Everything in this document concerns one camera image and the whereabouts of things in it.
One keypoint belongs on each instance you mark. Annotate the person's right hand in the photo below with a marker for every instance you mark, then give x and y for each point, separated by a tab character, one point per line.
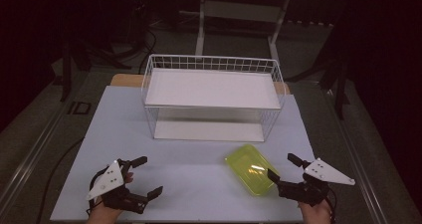
315	214

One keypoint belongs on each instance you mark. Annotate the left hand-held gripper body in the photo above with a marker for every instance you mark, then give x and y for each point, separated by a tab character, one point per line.
111	180

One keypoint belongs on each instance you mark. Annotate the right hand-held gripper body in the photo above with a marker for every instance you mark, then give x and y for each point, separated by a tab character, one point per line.
326	175

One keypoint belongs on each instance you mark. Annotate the black floor outlet plate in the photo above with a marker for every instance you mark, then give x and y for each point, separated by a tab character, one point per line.
79	108

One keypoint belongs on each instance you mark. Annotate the green plastic tray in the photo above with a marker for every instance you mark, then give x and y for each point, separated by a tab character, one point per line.
247	166

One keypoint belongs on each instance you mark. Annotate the pale table sheet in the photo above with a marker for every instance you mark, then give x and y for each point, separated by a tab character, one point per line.
185	172

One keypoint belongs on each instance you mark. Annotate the metal floor rail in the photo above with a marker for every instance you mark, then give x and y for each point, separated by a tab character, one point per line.
358	167
30	157

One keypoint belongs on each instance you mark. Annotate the black stand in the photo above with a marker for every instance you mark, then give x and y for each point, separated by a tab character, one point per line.
341	84

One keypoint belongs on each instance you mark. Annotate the person's left hand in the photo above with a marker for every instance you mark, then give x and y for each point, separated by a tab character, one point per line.
104	215

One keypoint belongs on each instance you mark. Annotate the white metal stand frame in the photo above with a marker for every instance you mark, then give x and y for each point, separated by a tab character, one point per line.
200	35

